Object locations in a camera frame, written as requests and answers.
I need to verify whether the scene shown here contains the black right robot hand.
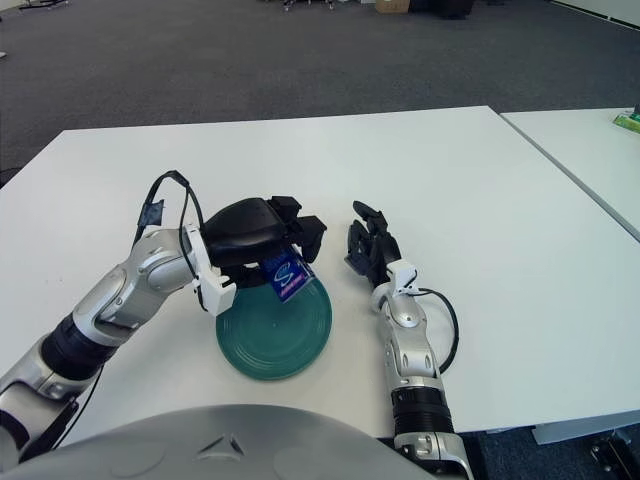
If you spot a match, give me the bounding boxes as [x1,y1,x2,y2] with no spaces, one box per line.
[343,200,405,290]

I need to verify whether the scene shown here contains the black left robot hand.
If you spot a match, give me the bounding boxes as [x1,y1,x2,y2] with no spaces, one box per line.
[202,195,329,291]

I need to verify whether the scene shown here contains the blue gum box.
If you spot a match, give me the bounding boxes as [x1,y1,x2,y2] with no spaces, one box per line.
[262,248,315,305]

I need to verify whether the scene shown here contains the green round plate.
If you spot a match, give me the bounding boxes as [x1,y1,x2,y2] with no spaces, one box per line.
[215,277,334,382]

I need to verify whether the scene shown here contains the grey robot torso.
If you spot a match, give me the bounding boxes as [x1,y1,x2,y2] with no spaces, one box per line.
[0,403,401,480]

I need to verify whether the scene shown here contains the black chair bases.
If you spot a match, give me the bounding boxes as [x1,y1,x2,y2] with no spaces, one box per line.
[282,0,351,11]

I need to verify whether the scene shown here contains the black cabinet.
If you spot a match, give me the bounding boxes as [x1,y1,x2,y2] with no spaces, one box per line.
[409,0,474,20]

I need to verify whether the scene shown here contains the white table foot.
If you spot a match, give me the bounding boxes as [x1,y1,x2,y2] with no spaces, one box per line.
[531,417,640,445]

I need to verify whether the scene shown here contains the black wheeled base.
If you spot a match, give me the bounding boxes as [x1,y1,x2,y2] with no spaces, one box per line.
[589,430,640,476]

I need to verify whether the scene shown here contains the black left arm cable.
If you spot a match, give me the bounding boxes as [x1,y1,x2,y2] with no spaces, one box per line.
[133,171,204,261]

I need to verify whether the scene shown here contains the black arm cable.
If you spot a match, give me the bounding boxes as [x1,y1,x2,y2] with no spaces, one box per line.
[133,171,204,261]
[414,287,460,375]

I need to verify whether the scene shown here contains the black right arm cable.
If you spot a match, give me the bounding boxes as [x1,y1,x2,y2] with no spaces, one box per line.
[414,287,460,375]

